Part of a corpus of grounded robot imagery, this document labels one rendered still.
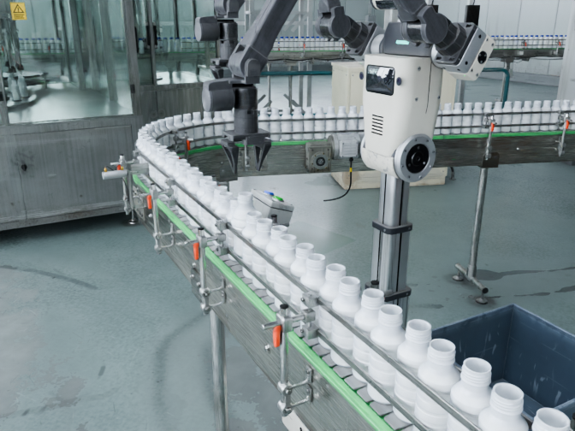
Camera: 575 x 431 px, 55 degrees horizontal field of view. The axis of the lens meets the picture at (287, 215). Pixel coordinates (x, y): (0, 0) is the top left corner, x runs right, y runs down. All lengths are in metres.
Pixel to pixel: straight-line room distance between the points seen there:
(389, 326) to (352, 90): 4.51
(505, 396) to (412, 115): 1.11
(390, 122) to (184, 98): 4.96
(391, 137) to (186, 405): 1.50
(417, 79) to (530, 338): 0.79
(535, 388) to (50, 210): 3.72
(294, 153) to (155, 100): 3.71
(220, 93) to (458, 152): 2.15
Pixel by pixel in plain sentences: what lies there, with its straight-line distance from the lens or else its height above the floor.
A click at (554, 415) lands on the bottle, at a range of 0.77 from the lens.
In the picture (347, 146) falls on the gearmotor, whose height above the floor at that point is 1.00.
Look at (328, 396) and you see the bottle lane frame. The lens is 1.08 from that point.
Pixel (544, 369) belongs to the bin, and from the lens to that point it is 1.47.
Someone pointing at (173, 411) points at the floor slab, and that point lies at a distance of 2.59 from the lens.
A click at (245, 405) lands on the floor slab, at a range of 2.58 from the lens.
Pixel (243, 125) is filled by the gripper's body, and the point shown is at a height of 1.37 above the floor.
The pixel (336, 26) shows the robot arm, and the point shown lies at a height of 1.58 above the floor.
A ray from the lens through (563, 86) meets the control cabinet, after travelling 7.34.
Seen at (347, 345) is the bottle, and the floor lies 1.05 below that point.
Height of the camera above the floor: 1.61
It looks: 20 degrees down
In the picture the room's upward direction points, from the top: straight up
